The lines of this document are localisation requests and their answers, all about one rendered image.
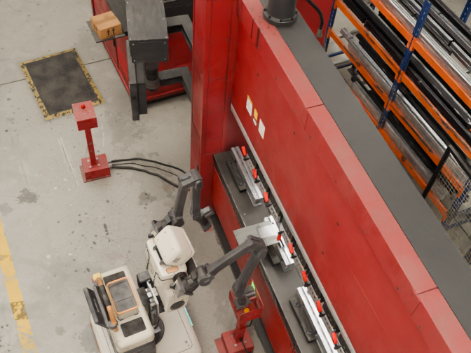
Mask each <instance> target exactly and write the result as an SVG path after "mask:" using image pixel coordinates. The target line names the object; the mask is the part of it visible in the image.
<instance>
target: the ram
mask: <svg viewBox="0 0 471 353"><path fill-rule="evenodd" d="M247 95H248V96H249V98H250V100H251V102H252V114H251V115H250V113H249V111H248V110H247V108H246V106H247ZM231 103H232V105H233V108H234V109H235V112H236V113H237V115H238V117H239V119H240V122H241V123H242V125H243V127H244V129H245V131H246V133H247V136H248V137H249V139H250V141H251V144H252V146H253V148H254V150H255V152H256V154H257V156H258V158H259V160H260V162H261V164H262V166H263V168H264V170H265V172H266V174H267V176H268V178H269V180H270V182H271V184H272V186H273V188H274V190H275V192H276V194H277V196H278V198H279V200H280V202H281V204H282V206H283V208H284V210H285V212H286V214H287V216H288V218H289V220H290V222H291V224H292V226H293V228H294V230H295V232H296V234H297V236H298V238H299V240H300V242H301V244H302V246H303V248H304V250H305V252H306V254H307V256H308V258H309V260H310V262H311V264H312V266H313V268H314V270H315V272H316V274H317V276H318V278H319V280H320V282H321V284H322V286H323V288H324V290H325V292H326V294H327V296H328V298H329V300H330V302H331V304H332V306H333V308H334V310H335V312H336V314H337V316H338V318H339V320H340V322H341V324H342V326H343V328H344V330H345V332H346V334H347V336H348V338H349V340H350V342H351V344H352V346H353V348H354V350H355V353H432V352H431V351H430V348H429V347H428V345H427V343H426V342H425V340H424V338H423V336H422V335H421V333H420V331H419V330H418V328H417V326H416V324H415V323H414V321H413V319H412V318H411V316H410V314H409V313H408V311H407V309H406V308H405V306H404V303H403V302H402V300H401V298H400V296H399V295H398V293H397V291H396V290H395V287H394V286H393V284H392V282H391V281H390V279H389V277H388V276H387V274H386V272H385V270H384V269H383V267H382V265H381V263H380V262H379V260H378V258H377V257H376V254H375V253H374V251H373V249H372V248H371V246H370V244H369V243H368V241H367V239H366V237H365V236H364V234H363V232H362V230H361V229H360V227H359V225H358V224H357V221H356V220H355V218H354V216H353V215H352V213H351V211H350V210H349V208H348V206H347V204H346V202H345V201H344V199H343V197H342V196H341V194H340V192H339V190H338V188H337V187H336V185H335V183H334V182H333V180H332V178H331V177H330V175H329V173H328V171H327V169H326V168H325V166H324V164H323V163H322V161H321V159H320V157H319V155H318V154H317V152H316V150H315V149H314V147H313V145H312V144H311V142H310V140H309V138H308V136H307V135H306V133H305V131H304V130H303V128H302V126H301V124H300V123H299V121H298V119H297V117H296V116H295V114H294V112H293V110H292V108H291V107H290V105H289V103H288V102H287V100H286V98H285V96H284V95H283V93H282V91H281V89H280V88H279V86H278V84H277V83H276V81H275V79H274V77H273V75H272V74H271V72H270V70H269V69H268V67H267V65H266V63H265V62H264V60H263V58H262V56H261V55H260V53H259V51H258V50H257V47H256V46H255V44H254V42H253V40H252V39H251V37H250V35H249V34H248V32H247V30H246V28H245V27H244V25H243V23H242V22H241V20H240V18H239V24H238V38H237V46H236V54H235V69H234V77H233V92H232V100H231ZM254 109H256V111H257V113H258V115H257V120H256V118H254ZM231 110H232V112H233V109H232V108H231ZM233 115H234V116H235V119H236V120H237V122H238V119H237V118H236V115H235V114H234V112H233ZM253 118H254V119H255V121H256V122H257V124H256V125H255V124H254V121H253ZM260 119H261V121H262V123H263V124H264V127H265V132H264V140H263V139H262V137H261V135H260V133H259V131H258V129H259V121H260ZM238 125H239V127H240V129H241V131H242V133H243V135H244V137H245V139H246V141H247V143H248V145H249V147H250V149H251V151H252V153H253V155H254V157H255V159H256V161H257V163H258V165H259V167H260V169H261V171H262V173H263V175H264V177H265V179H266V182H267V184H268V186H269V188H270V190H271V192H272V194H273V196H274V198H275V200H276V202H277V204H278V206H279V208H280V210H281V212H282V214H283V216H284V218H285V220H286V222H287V224H288V226H289V228H290V230H291V232H292V234H293V236H294V239H295V240H296V243H297V244H298V246H299V248H300V250H301V253H302V254H303V257H304V258H305V260H306V262H307V264H308V267H309V268H310V271H311V272H312V274H313V276H314V278H315V281H316V282H317V284H318V286H319V288H320V290H321V293H322V295H323V297H324V299H325V301H326V303H327V305H328V307H329V309H330V311H331V313H332V315H333V317H334V319H335V321H336V323H337V325H338V327H339V329H340V331H341V333H342V335H343V337H344V339H345V341H346V343H347V345H348V348H349V350H350V352H351V353H353V351H352V350H351V348H350V345H349V344H348V341H347V340H346V337H345V335H344V333H343V331H342V329H341V327H340V325H339V323H338V321H337V319H336V317H335V315H334V313H333V311H332V309H331V307H330V305H329V303H328V301H327V299H326V297H325V295H324V293H323V291H322V289H321V287H320V285H319V283H318V281H317V279H316V277H315V275H314V273H313V271H312V269H311V267H310V265H309V263H308V261H307V259H306V257H305V255H304V253H303V250H302V248H301V246H300V244H299V242H298V240H297V238H296V236H295V234H294V232H293V230H292V228H291V226H290V224H289V222H288V220H287V218H286V216H285V214H284V212H283V210H282V208H281V206H280V204H279V202H278V200H277V198H276V196H275V194H274V192H273V190H272V188H271V186H270V184H269V182H268V180H267V178H266V176H265V174H264V172H263V170H262V168H261V165H260V164H259V161H258V160H257V157H256V156H255V154H254V151H253V150H252V147H251V146H250V143H249V142H248V140H247V137H246V136H245V133H244V132H243V129H242V128H241V126H240V123H239V122H238Z"/></svg>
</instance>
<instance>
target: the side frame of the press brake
mask: <svg viewBox="0 0 471 353"><path fill-rule="evenodd" d="M311 1H312V2H313V3H314V4H315V5H316V6H317V7H318V8H319V9H320V10H321V11H322V14H323V17H324V26H323V30H322V37H321V38H318V37H317V36H316V34H317V32H318V28H319V27H320V16H319V14H318V12H317V11H316V10H315V9H314V7H312V6H311V5H310V4H309V3H308V2H307V0H296V9H297V10H298V12H299V13H300V14H301V16H302V18H303V19H304V20H305V22H306V24H307V25H308V26H309V28H310V29H311V31H312V32H313V33H314V35H315V37H316V38H317V40H318V41H319V42H320V44H321V46H323V43H324V39H325V34H326V31H327V25H328V22H329V16H330V13H331V9H332V4H333V1H334V0H311ZM237 6H238V0H193V46H192V86H191V162H190V170H191V169H196V170H198V172H199V174H200V175H201V177H202V179H203V188H201V190H200V209H204V208H206V207H207V206H210V207H211V208H212V210H213V211H214V214H216V211H215V209H214V205H213V203H212V200H211V196H212V175H213V164H214V159H213V155H214V154H218V153H223V152H226V151H230V150H231V148H233V147H236V146H239V148H240V151H241V153H242V154H243V152H242V148H241V147H243V146H244V147H245V150H246V153H247V150H248V143H247V141H246V139H245V137H244V135H243V133H242V131H241V129H240V127H239V125H238V122H237V120H236V118H235V116H234V115H233V112H232V110H231V100H232V92H233V77H234V69H235V61H236V46H237V38H238V24H239V17H238V14H237Z"/></svg>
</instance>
